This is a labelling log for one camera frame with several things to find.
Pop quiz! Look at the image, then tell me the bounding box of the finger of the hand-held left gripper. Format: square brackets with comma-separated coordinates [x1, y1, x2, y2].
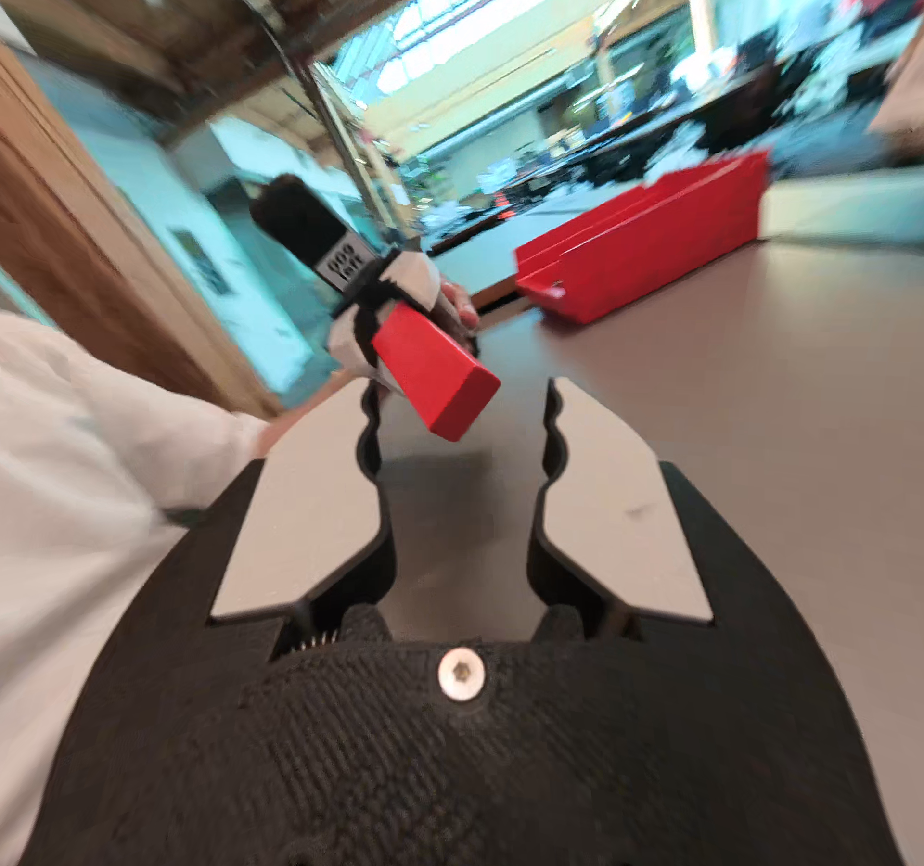
[328, 304, 384, 379]
[379, 249, 443, 311]

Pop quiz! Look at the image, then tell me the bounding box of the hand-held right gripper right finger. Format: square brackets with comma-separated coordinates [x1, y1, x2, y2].
[527, 376, 714, 639]

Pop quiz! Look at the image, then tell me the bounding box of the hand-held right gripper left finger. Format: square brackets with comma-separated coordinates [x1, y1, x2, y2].
[213, 380, 395, 622]

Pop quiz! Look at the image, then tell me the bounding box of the red block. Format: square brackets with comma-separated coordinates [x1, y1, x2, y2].
[373, 301, 503, 443]

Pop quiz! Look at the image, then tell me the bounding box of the red plastic bin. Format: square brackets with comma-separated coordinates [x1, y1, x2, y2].
[514, 149, 772, 327]

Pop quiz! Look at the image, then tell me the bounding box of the person's left hand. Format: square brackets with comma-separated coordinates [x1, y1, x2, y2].
[434, 278, 482, 350]

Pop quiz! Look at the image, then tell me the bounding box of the wooden pillar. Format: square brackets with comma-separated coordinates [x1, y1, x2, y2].
[0, 51, 284, 420]

